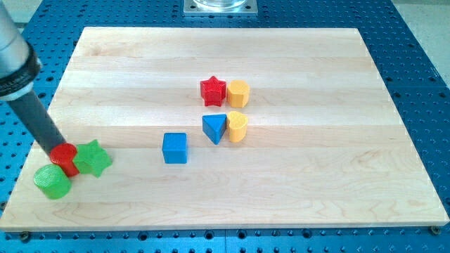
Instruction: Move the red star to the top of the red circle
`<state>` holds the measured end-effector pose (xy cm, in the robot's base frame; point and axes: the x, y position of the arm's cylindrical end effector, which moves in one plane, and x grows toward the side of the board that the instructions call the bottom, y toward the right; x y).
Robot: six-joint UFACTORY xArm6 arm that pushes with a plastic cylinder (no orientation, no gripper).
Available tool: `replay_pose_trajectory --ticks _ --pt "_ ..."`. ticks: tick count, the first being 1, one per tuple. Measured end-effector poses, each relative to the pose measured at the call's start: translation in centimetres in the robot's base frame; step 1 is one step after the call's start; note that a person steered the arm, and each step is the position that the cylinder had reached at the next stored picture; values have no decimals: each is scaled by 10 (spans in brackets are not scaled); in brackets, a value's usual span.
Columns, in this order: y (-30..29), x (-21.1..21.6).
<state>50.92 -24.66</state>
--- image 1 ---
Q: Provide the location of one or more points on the blue triangle block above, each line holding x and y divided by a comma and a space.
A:
214, 127

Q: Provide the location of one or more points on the right board corner screw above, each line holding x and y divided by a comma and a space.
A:
435, 230

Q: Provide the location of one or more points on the blue cube block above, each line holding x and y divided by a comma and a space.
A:
174, 148

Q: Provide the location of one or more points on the yellow heart block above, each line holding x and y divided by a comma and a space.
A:
237, 126

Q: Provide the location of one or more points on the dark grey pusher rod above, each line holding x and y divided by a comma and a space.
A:
32, 113

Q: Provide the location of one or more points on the red cylinder block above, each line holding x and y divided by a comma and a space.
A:
63, 155

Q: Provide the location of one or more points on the red star block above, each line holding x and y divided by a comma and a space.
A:
213, 91

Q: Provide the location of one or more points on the board corner screw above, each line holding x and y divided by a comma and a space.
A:
435, 230
24, 236

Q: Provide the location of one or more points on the wooden board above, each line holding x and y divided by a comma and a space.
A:
325, 145

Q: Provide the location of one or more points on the green cylinder block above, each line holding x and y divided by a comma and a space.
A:
52, 181

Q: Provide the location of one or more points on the green star block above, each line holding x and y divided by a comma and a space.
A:
91, 158

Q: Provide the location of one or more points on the yellow pentagon block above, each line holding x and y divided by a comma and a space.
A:
237, 93

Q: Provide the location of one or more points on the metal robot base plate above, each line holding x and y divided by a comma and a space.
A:
220, 7

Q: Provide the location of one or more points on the left board corner screw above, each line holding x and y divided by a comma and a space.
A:
24, 236

